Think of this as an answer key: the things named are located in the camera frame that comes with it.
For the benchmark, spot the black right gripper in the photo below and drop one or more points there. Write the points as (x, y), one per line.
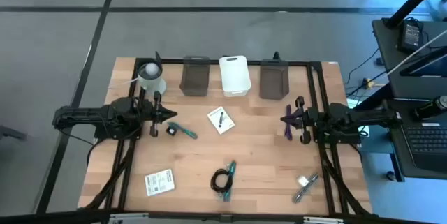
(309, 119)

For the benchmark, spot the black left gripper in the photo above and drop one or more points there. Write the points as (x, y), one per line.
(155, 114)

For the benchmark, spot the white card with tool print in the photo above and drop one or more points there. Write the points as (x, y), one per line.
(226, 125)

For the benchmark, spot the small white adapter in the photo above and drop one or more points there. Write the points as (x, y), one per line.
(303, 181)

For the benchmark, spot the white labelled packet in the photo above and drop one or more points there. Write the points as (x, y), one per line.
(159, 182)

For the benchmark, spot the teal pen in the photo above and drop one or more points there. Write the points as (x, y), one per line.
(233, 165)

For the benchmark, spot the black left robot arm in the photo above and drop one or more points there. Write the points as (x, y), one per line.
(80, 114)

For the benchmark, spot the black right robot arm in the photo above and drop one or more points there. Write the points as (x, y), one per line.
(366, 116)

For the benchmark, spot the smoky translucent plastic bin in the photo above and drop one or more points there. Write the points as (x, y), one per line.
(274, 81)
(195, 77)

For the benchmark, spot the white plastic bin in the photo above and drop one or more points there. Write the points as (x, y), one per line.
(234, 77)

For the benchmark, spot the yellow power plug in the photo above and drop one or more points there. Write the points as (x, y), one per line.
(368, 83)

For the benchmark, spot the black side desk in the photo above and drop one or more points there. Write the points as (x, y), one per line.
(387, 60)

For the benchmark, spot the black caster wheel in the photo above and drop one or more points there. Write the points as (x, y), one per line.
(390, 175)

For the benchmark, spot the black laptop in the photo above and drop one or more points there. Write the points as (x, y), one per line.
(426, 140)

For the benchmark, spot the black drink can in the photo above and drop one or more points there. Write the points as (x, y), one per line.
(431, 108)

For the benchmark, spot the black power brick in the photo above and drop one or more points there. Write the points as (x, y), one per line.
(410, 35)

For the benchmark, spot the black computer monitor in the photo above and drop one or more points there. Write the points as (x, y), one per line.
(433, 65)

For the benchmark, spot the grey chair base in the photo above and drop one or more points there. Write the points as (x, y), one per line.
(10, 133)

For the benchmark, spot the black aluminium table frame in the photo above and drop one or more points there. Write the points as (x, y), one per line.
(214, 60)

